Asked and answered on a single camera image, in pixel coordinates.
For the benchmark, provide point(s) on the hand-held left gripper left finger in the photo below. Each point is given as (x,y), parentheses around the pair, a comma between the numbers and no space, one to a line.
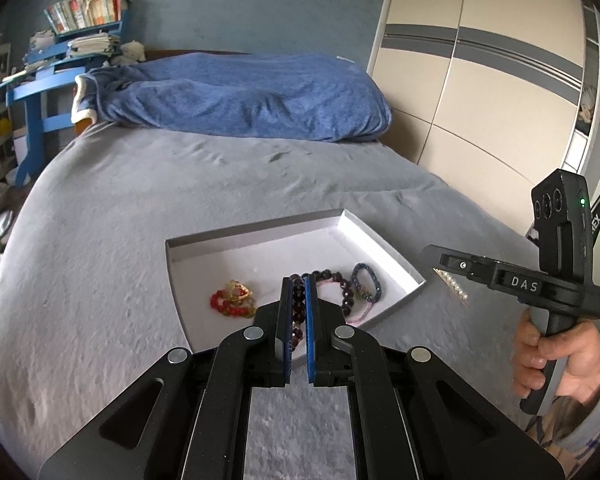
(286,325)

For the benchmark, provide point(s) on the blue wooden desk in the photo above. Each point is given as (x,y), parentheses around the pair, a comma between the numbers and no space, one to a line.
(35,90)

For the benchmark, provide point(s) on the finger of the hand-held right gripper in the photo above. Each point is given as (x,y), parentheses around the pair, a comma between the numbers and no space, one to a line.
(460,264)

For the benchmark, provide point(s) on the shallow grey cardboard box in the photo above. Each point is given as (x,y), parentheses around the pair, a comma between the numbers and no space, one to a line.
(260,260)

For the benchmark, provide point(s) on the grey bed cover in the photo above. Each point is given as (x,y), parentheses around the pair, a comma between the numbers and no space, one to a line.
(105,220)

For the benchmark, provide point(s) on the blue blanket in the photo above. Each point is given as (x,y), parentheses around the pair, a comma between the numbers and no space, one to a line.
(240,95)

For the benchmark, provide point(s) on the row of books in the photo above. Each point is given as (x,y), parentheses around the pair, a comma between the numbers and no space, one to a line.
(87,10)

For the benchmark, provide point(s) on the white stuffed toy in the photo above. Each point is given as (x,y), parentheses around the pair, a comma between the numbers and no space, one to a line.
(130,51)

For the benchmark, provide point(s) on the stack of papers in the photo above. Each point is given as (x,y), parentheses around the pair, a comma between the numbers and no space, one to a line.
(92,45)

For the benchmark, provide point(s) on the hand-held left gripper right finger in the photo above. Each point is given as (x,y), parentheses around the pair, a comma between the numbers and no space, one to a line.
(309,325)

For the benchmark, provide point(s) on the yellow toy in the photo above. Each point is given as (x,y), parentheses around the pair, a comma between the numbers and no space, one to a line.
(1,127)

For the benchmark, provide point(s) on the person's right hand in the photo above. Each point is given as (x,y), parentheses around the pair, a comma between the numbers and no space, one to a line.
(585,360)

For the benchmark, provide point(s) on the beige wardrobe with grey stripes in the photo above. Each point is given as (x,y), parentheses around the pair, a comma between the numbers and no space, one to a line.
(480,85)

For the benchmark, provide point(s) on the white open shelf unit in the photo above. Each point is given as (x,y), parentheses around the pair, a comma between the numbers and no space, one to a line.
(592,110)

